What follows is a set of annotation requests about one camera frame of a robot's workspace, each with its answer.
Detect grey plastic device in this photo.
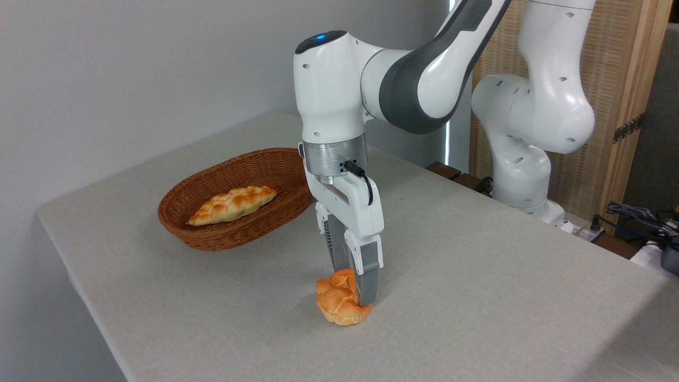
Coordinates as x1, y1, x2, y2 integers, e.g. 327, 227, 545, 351
660, 238, 679, 276

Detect black cable bundle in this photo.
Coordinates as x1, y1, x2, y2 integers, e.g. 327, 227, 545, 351
606, 201, 679, 240

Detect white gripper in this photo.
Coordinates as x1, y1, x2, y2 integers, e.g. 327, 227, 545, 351
302, 157, 385, 307

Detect metal screen hinge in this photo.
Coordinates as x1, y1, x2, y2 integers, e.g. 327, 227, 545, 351
613, 112, 647, 144

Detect brown woven wicker basket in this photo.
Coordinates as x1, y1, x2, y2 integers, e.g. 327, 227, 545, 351
158, 147, 315, 252

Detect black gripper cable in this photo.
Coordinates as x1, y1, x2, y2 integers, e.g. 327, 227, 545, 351
343, 160, 375, 206

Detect round knotted bread roll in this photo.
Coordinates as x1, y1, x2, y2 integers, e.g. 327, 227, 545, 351
315, 268, 372, 326

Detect long braided bread loaf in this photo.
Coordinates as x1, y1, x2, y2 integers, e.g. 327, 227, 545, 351
187, 185, 278, 227

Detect dark brown wooden block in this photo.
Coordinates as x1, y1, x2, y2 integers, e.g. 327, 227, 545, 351
452, 172, 493, 196

